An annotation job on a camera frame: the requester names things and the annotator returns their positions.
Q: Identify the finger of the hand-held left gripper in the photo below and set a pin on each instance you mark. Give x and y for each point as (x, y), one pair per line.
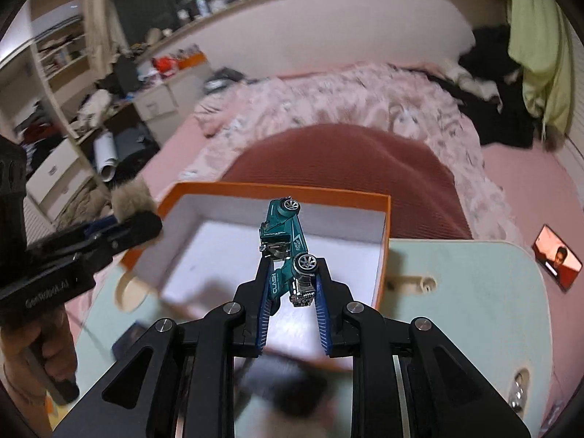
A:
(137, 230)
(77, 233)

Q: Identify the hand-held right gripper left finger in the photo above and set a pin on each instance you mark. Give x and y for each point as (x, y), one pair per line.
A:
(262, 324)

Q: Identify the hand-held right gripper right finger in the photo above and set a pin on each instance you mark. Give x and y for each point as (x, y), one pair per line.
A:
(323, 324)

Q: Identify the beige fluffy pom-pom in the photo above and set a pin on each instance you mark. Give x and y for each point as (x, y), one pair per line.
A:
(130, 198)

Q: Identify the orange cardboard box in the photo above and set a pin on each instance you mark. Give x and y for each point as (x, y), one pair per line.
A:
(219, 219)

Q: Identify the dark blue pouch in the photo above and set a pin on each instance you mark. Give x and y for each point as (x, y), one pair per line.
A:
(130, 342)

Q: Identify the teal toy car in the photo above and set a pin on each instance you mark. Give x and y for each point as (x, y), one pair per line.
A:
(283, 223)

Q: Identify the person's left forearm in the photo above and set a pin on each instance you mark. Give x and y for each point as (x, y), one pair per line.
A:
(27, 415)

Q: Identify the red container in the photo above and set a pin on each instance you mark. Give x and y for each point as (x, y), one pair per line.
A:
(165, 64)

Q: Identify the person's left hand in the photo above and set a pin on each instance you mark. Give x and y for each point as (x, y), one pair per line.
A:
(50, 333)

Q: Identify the beige quilted bedding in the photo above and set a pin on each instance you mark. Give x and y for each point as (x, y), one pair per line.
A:
(82, 205)

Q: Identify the white shelving unit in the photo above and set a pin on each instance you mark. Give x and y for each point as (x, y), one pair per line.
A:
(59, 164)

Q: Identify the dark grey backpack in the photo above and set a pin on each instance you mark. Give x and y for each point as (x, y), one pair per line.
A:
(134, 150)

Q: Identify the white paper roll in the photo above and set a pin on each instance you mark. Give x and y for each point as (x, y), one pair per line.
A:
(106, 155)

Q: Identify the cream cloth bundle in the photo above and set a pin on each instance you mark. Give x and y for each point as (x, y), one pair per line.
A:
(96, 107)

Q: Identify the white drawer nightstand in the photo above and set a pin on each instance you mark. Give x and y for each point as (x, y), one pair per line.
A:
(157, 100)

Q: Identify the mint green lap table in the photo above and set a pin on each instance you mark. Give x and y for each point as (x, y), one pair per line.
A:
(456, 292)

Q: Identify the black screen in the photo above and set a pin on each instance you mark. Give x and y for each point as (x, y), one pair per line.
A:
(127, 75)

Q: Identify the dusty red knit blanket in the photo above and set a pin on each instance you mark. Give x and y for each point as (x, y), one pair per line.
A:
(342, 159)

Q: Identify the dark grey cloth bundle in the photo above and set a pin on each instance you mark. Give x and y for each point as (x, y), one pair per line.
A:
(223, 80)

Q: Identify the small orange box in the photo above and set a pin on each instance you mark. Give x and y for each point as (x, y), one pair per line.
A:
(194, 60)

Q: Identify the shiny metal item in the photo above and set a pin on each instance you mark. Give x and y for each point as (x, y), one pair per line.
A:
(517, 392)

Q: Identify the white air conditioner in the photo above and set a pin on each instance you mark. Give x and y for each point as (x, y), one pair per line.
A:
(57, 20)

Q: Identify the pink floral blanket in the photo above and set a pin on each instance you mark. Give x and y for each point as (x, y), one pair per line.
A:
(319, 96)

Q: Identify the beige curtain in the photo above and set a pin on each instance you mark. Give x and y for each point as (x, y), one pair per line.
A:
(102, 4)

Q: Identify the smartphone with lit screen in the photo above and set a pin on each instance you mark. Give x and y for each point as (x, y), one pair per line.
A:
(554, 255)

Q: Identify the pink bed sheet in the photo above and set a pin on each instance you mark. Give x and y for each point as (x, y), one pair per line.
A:
(524, 169)

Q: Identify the white curved headboard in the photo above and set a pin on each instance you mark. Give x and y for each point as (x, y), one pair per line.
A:
(319, 32)

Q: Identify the pile of black clothes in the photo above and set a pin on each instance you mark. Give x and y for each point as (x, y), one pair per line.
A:
(502, 118)

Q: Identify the white garment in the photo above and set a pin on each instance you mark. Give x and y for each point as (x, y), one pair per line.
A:
(474, 80)

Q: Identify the light green hanging cloth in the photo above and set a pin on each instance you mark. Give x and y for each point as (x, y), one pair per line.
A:
(538, 32)

